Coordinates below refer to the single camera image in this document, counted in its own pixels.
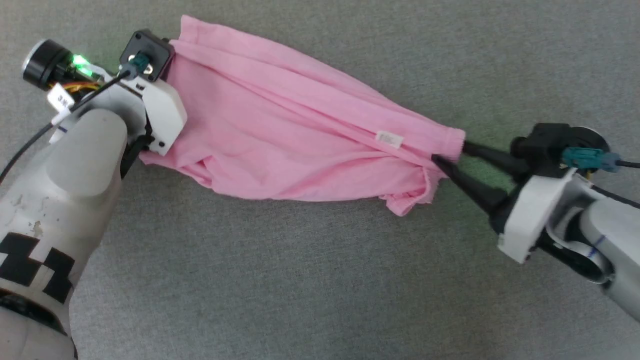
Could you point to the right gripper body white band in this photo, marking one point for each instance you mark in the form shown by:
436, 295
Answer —
535, 215

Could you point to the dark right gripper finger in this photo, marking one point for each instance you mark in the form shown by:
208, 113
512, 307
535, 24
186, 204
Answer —
470, 187
497, 160

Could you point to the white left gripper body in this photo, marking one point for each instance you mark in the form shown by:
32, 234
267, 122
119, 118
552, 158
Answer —
165, 115

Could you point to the pink garment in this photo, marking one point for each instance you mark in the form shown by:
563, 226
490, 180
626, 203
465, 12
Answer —
280, 130

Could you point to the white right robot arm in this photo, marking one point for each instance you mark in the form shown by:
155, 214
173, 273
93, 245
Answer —
615, 235

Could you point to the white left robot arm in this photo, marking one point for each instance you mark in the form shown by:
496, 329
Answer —
65, 190

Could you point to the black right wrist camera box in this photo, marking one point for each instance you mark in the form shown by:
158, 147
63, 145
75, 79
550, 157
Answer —
545, 145

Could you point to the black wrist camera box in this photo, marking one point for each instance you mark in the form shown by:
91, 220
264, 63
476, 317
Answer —
155, 52
545, 145

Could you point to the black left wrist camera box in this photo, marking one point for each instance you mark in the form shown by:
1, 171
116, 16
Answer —
155, 52

